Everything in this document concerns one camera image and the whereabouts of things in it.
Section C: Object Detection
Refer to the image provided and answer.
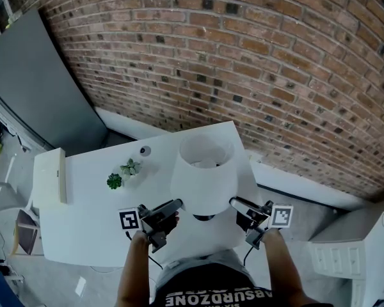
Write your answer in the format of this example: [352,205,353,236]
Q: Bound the person's left forearm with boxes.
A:
[115,230,156,307]

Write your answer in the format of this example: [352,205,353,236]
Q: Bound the wooden frame stool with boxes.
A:
[9,209,44,257]

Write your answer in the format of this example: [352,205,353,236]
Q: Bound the person's right forearm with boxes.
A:
[262,228,321,307]

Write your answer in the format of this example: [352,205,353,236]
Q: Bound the white table lamp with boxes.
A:
[170,134,238,222]

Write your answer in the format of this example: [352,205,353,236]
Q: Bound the white chair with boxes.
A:
[0,180,41,219]

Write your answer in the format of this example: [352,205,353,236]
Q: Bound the white rectangular box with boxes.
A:
[31,148,67,206]

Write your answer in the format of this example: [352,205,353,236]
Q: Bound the person's black printed shirt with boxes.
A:
[153,262,273,307]

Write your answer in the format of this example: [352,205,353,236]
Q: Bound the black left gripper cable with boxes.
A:
[147,254,164,271]

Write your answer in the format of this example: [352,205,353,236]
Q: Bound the dark green potted succulent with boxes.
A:
[106,173,124,191]

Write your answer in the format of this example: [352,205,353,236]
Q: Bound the pale green potted plant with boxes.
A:
[120,158,143,182]

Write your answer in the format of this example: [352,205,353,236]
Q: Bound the white drawer cabinet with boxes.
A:
[308,206,384,307]

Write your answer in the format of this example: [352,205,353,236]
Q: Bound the person's grey shorts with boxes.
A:
[155,249,257,288]

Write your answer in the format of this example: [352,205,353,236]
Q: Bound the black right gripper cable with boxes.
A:
[243,246,255,267]

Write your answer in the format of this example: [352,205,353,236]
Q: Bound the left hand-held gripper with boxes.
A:
[118,198,184,254]

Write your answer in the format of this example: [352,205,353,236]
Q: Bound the grey tall refrigerator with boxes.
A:
[0,8,109,157]

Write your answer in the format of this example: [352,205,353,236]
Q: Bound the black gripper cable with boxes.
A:
[243,246,255,267]
[147,254,164,271]

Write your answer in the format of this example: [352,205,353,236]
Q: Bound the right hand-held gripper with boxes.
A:
[229,196,294,249]

